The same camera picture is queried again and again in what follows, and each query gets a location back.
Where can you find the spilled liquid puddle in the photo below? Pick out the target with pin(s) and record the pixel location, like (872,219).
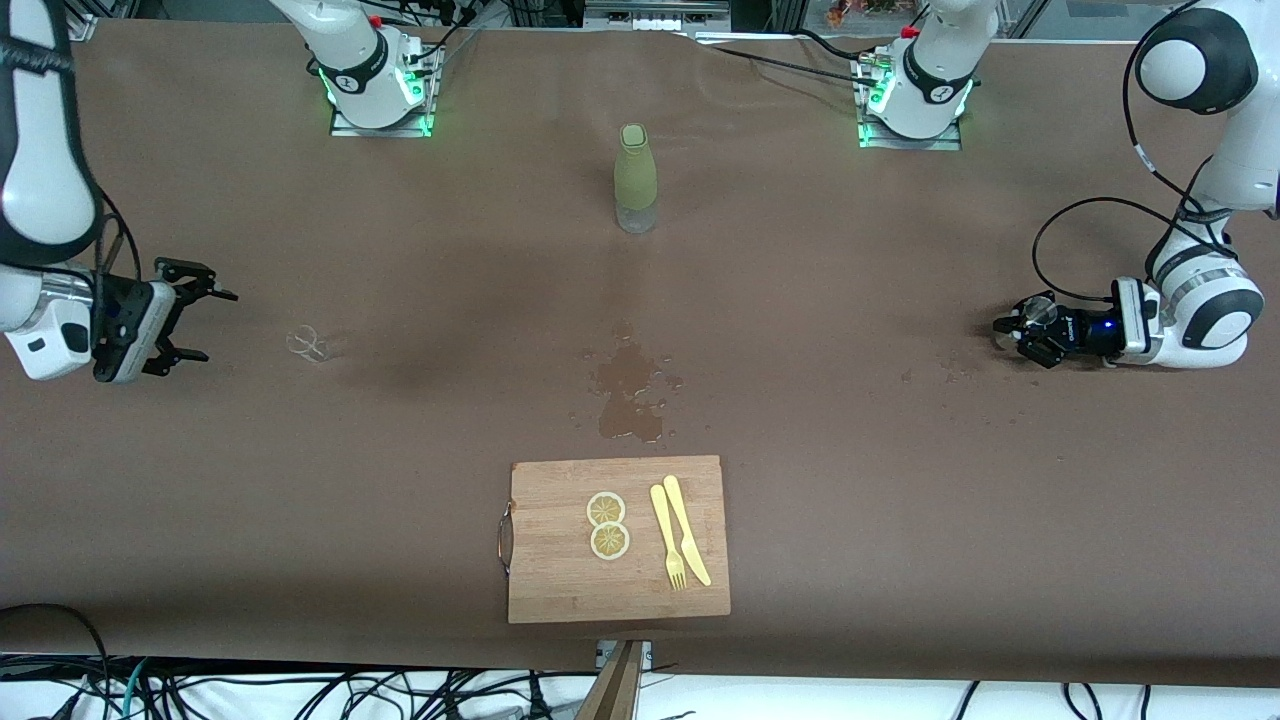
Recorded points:
(625,375)

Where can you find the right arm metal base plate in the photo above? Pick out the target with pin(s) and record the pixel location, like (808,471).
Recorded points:
(400,131)

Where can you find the yellow plastic knife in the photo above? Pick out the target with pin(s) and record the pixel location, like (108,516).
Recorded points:
(685,530)

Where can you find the yellow plastic fork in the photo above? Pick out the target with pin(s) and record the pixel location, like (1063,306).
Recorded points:
(663,525)

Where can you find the brown table cover sheet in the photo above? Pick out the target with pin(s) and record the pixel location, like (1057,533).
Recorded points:
(900,520)

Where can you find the clear glass measuring cup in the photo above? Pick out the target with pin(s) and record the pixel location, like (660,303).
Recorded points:
(308,345)

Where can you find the green sleeved glass bottle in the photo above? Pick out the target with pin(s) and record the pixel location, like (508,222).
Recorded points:
(636,170)

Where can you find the wooden post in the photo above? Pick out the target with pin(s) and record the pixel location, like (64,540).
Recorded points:
(615,690)

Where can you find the steel cone jigger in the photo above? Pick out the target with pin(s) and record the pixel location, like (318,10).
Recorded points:
(1040,310)

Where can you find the silver metal bracket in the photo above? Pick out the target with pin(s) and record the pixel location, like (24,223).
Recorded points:
(603,652)

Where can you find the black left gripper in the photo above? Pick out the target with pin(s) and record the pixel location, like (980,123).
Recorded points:
(1085,335)

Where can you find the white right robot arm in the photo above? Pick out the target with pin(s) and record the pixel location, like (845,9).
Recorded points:
(45,150)

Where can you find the wooden cutting board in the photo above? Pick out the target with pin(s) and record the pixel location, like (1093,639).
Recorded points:
(560,580)

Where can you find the lemon slice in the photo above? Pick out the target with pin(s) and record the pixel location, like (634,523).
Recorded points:
(605,508)
(610,542)

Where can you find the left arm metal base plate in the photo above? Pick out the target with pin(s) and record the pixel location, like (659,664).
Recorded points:
(945,145)

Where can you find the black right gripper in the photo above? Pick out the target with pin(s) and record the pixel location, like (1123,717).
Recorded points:
(118,307)

